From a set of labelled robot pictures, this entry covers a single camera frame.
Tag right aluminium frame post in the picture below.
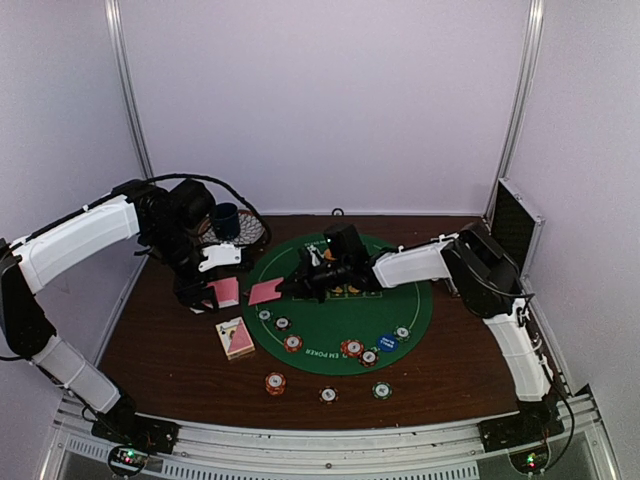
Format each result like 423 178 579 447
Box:
485 0 546 222

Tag aluminium poker chip case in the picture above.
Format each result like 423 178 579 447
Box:
486 178 545 277

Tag floral patterned saucer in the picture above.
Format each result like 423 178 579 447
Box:
197 210 265 248

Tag aluminium frame post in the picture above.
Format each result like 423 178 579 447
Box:
103 0 156 181
485 0 546 222

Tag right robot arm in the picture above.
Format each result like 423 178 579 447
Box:
276 222 558 442

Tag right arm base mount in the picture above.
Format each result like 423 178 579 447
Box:
478 414 565 476

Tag red tan 5 chips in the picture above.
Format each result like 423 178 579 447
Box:
340 339 364 358

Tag red tan 5 chip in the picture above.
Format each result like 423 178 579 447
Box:
283 335 303 353

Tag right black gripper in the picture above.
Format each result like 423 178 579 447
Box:
277 254 352 302

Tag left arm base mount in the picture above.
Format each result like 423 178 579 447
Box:
91 416 180 479

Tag round green poker mat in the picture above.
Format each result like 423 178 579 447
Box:
241 231 434 376

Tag red-backed playing card deck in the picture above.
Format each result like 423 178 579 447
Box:
216 317 255 360

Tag green 20 chip stack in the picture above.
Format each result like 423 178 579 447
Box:
371 381 393 400

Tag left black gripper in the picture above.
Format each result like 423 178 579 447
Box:
144 221 219 313

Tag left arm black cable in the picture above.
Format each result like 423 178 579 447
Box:
144 172 273 251

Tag dark blue mug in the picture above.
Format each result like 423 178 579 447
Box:
209 202 240 240

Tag red tan chip stack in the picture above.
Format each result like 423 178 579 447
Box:
265 372 286 396

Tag single red-backed playing card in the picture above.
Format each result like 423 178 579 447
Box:
248 277 284 306

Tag aluminium front rail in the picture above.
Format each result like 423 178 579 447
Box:
36 395 622 479

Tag left aluminium frame post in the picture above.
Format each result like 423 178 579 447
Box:
103 0 156 181

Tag red-backed card stack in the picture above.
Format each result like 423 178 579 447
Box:
207 277 240 308

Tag blue small blind button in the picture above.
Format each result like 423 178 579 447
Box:
376 334 399 353

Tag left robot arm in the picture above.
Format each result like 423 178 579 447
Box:
1 174 214 444

